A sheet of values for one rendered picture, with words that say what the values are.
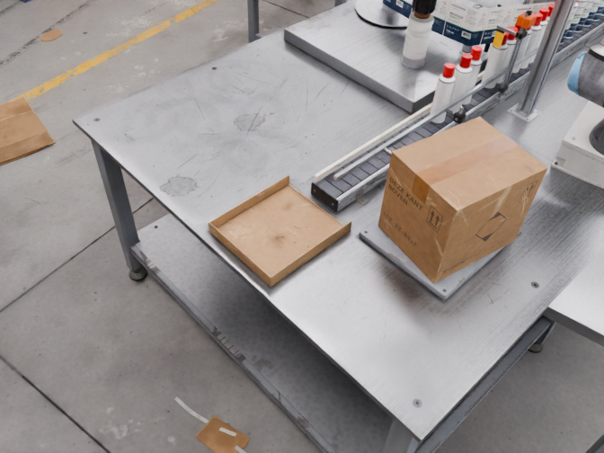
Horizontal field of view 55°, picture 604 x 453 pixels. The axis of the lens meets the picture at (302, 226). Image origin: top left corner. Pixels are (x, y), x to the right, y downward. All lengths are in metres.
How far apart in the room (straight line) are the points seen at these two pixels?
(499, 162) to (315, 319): 0.59
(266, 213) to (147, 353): 0.96
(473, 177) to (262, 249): 0.58
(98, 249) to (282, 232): 1.35
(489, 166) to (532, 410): 1.21
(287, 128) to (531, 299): 0.95
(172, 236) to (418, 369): 1.38
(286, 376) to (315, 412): 0.16
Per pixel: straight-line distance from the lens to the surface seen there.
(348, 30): 2.47
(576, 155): 2.00
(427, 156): 1.47
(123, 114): 2.11
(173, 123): 2.04
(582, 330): 1.65
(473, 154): 1.52
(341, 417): 2.01
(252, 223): 1.65
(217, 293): 2.27
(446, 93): 1.94
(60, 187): 3.17
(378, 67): 2.25
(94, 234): 2.88
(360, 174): 1.75
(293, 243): 1.60
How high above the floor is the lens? 2.03
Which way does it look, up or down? 47 degrees down
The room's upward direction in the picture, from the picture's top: 3 degrees clockwise
